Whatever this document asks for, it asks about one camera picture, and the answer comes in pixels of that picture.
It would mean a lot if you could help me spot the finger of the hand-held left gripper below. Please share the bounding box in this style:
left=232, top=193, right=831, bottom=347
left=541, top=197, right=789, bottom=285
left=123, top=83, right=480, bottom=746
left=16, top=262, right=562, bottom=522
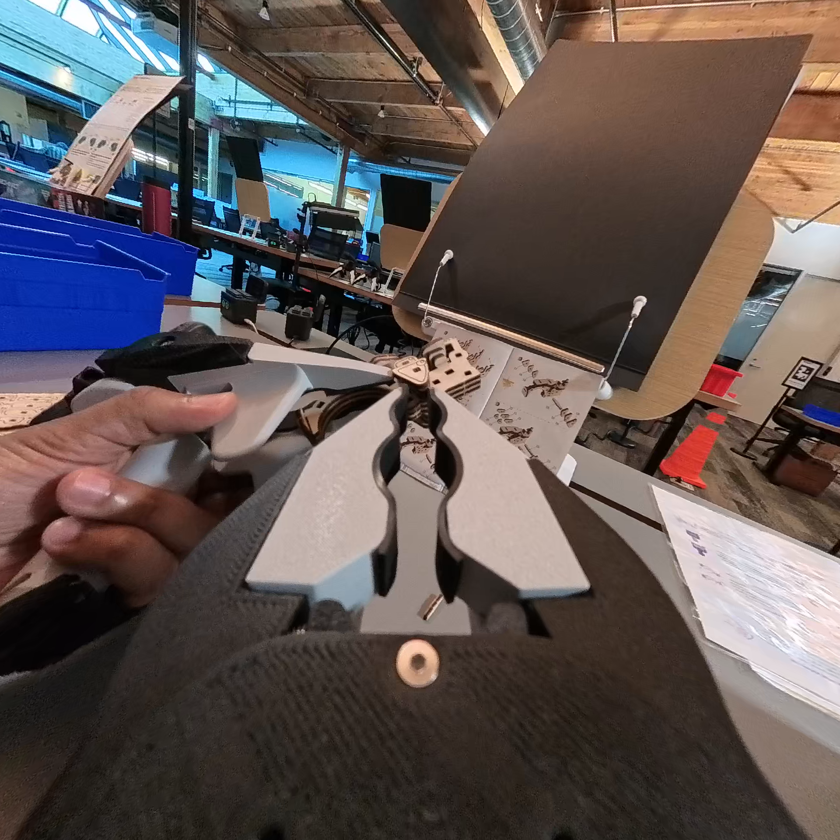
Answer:
left=248, top=343, right=395, bottom=392
left=168, top=362, right=314, bottom=462

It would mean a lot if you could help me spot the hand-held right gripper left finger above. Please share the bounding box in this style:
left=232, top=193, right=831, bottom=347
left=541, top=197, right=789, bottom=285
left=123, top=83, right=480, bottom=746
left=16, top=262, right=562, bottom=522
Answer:
left=245, top=386, right=409, bottom=611

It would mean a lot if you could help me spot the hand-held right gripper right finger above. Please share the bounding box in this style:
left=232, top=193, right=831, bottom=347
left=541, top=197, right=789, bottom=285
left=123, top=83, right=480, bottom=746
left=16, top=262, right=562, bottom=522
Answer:
left=430, top=388, right=592, bottom=618

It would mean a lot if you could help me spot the wooden puzzle model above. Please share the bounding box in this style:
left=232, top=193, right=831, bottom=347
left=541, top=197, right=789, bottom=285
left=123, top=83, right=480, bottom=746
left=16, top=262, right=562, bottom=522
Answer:
left=295, top=338, right=497, bottom=460

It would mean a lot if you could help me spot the long brown office desk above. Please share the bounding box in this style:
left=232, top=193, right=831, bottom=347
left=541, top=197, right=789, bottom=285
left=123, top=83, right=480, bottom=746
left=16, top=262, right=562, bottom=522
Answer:
left=192, top=222, right=396, bottom=307

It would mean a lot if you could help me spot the person's left hand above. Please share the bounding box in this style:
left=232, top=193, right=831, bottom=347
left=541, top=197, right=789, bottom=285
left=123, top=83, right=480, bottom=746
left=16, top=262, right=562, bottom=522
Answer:
left=0, top=392, right=238, bottom=608

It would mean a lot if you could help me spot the blue plastic bin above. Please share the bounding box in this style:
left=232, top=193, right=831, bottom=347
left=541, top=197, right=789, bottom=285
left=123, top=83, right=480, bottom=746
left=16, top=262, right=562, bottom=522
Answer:
left=0, top=197, right=199, bottom=298
left=0, top=224, right=181, bottom=309
left=0, top=248, right=166, bottom=353

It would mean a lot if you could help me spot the printed assembly instruction sheet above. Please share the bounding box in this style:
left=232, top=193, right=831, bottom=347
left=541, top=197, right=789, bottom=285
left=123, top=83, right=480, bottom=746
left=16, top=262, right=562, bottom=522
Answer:
left=400, top=322, right=606, bottom=492

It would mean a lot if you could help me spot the red cabinet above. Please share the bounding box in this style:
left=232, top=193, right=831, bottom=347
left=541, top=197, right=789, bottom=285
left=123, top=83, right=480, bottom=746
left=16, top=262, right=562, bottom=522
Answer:
left=142, top=182, right=173, bottom=236

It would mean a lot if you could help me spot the laser-cut wooden puzzle sheet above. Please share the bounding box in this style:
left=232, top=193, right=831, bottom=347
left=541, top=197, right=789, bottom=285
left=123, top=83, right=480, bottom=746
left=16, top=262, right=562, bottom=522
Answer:
left=0, top=392, right=68, bottom=431

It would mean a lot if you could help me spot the tan instruction poster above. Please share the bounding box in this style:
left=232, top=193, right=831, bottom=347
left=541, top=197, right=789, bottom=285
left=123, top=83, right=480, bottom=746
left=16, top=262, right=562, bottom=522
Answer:
left=49, top=74, right=186, bottom=198

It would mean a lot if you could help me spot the black steel pillar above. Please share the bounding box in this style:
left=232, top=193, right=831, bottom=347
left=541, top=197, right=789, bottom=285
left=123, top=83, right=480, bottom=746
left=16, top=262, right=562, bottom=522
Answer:
left=176, top=0, right=199, bottom=247

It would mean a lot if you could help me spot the laminated white paper sheet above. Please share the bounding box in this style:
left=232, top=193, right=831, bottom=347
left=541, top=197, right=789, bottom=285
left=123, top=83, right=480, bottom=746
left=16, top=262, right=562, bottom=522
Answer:
left=650, top=484, right=840, bottom=719

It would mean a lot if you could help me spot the wooden book stand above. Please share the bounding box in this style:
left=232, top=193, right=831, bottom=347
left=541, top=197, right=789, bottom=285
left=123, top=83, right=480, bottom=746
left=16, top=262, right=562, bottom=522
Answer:
left=392, top=174, right=777, bottom=422

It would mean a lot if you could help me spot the black and white marker sign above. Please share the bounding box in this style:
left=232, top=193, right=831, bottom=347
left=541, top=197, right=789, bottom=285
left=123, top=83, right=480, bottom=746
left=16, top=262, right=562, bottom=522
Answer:
left=781, top=357, right=825, bottom=392

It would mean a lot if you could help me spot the black board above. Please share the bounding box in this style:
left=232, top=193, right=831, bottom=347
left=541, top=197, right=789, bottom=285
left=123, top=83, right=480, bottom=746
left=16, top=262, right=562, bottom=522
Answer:
left=392, top=36, right=813, bottom=392

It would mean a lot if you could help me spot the silver ventilation duct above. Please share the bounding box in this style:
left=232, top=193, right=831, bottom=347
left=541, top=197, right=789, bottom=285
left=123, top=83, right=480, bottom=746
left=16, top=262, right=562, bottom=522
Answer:
left=484, top=0, right=549, bottom=83

